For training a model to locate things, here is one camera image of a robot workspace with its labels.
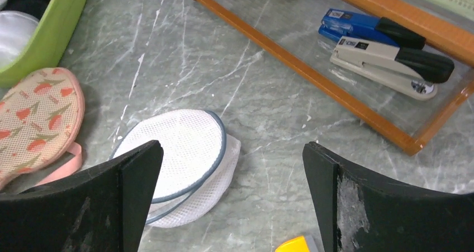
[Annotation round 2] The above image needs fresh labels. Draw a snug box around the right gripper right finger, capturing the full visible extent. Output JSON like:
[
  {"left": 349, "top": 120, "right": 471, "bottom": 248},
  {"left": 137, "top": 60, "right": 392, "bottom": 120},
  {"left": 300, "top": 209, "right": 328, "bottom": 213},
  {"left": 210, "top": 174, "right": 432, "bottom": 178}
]
[{"left": 302, "top": 142, "right": 473, "bottom": 251}]

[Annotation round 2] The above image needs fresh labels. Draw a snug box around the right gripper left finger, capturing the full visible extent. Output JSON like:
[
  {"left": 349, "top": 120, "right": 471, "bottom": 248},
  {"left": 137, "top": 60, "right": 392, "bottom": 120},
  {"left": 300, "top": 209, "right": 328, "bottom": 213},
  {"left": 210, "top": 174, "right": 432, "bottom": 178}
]
[{"left": 1, "top": 140, "right": 163, "bottom": 251}]

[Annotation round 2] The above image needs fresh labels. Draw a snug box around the white mesh laundry bag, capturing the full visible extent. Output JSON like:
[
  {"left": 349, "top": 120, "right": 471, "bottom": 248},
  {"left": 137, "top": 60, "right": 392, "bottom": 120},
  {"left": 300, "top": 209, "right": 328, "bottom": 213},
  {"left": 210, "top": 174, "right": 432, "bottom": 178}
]
[{"left": 110, "top": 109, "right": 241, "bottom": 228}]

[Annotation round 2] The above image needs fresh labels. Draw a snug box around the white lace bra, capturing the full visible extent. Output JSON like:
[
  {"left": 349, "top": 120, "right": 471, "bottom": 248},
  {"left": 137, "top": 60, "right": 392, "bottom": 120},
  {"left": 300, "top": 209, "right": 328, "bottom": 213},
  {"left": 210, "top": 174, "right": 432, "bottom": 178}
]
[{"left": 1, "top": 11, "right": 39, "bottom": 68}]

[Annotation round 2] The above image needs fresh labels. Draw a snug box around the small orange block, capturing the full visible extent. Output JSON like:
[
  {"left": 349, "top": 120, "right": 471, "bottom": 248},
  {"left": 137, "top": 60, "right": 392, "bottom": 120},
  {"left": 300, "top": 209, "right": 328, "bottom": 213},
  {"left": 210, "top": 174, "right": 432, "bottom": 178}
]
[{"left": 275, "top": 235, "right": 319, "bottom": 252}]

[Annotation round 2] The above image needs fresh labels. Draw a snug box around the floral fabric pad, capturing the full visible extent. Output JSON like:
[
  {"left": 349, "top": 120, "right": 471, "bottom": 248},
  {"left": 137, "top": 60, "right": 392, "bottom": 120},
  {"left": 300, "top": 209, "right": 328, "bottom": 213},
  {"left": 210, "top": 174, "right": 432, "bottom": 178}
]
[{"left": 1, "top": 68, "right": 85, "bottom": 188}]

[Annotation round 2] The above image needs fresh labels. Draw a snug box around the white black stapler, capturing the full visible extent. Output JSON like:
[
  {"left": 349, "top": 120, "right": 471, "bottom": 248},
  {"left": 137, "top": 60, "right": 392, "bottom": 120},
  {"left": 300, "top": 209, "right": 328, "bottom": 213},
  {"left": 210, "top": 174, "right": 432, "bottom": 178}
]
[{"left": 330, "top": 36, "right": 455, "bottom": 101}]

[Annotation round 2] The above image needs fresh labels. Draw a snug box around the green plastic basket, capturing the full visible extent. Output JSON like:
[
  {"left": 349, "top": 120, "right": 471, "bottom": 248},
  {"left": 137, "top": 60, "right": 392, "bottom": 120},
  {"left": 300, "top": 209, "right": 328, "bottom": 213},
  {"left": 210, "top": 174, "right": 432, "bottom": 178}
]
[{"left": 1, "top": 0, "right": 86, "bottom": 88}]

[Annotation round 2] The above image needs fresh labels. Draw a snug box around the wooden two-tier shelf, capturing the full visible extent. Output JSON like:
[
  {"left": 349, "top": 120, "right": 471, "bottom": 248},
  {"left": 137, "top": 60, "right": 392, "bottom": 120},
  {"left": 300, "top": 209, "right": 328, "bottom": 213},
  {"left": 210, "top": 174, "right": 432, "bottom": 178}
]
[{"left": 195, "top": 0, "right": 473, "bottom": 155}]

